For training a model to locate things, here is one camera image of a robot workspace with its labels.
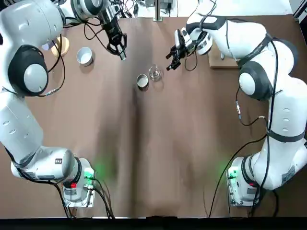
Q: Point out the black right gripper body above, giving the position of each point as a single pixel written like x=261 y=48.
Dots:
x=181 y=50

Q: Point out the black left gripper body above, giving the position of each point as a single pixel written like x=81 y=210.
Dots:
x=114 y=28

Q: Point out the pale green plastic spoon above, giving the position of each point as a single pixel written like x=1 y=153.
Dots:
x=123 y=57

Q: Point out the transparent spice bottle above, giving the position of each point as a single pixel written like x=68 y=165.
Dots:
x=156 y=73

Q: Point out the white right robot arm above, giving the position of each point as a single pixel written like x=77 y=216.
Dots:
x=283 y=124

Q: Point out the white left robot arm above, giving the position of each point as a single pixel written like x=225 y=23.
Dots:
x=21 y=134

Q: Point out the white bowl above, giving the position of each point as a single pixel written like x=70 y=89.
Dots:
x=85 y=56

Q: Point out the round metal lid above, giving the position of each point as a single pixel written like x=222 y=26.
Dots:
x=142 y=81

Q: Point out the wooden cutting board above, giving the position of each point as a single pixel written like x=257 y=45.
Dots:
x=220 y=62

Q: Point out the grey box device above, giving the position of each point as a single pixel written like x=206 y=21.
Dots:
x=151 y=3

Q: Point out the wooden mug stand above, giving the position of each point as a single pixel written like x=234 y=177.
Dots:
x=62 y=46

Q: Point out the blue-grey mug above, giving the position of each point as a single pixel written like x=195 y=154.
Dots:
x=46 y=46

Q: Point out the aluminium frame post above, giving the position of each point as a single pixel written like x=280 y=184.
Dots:
x=158 y=10

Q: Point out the aluminium frame rail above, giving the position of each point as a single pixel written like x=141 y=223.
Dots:
x=299 y=12

